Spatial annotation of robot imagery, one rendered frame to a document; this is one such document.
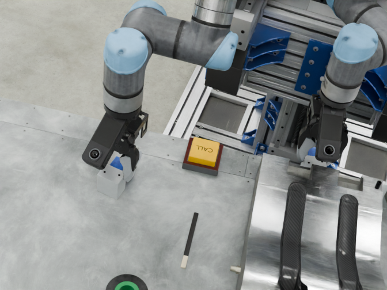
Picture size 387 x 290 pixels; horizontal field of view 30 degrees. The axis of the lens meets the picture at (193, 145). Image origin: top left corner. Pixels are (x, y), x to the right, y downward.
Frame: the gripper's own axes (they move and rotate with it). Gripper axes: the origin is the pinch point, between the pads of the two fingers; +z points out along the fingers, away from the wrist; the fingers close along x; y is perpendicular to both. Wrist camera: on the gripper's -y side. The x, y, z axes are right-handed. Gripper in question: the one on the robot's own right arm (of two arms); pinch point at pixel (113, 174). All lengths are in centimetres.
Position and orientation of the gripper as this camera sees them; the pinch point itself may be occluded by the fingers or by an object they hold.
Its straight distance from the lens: 152.2
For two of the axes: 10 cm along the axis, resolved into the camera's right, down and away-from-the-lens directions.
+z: -1.2, 6.6, 7.5
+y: 4.3, -6.5, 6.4
